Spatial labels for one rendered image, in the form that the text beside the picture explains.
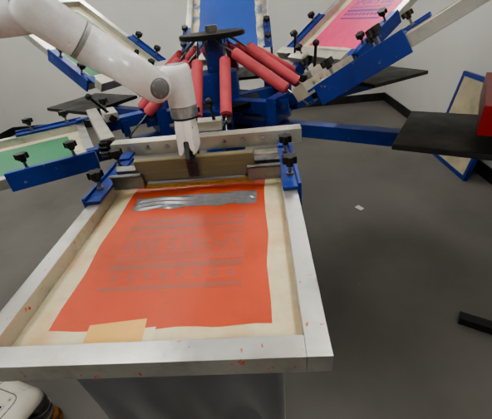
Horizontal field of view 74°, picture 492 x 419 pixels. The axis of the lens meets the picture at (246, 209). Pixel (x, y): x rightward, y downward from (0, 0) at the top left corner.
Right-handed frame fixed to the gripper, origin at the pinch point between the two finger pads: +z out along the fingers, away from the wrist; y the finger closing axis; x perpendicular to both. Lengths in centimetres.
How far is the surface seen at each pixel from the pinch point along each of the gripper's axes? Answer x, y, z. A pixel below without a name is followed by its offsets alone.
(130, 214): -17.7, 13.4, 6.8
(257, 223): 18.1, 22.1, 6.8
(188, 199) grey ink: -1.8, 8.3, 6.3
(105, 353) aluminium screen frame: -5, 59, 3
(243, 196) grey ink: 14.4, 9.2, 6.3
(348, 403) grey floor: 48, 18, 102
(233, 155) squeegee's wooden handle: 12.0, 1.4, -3.0
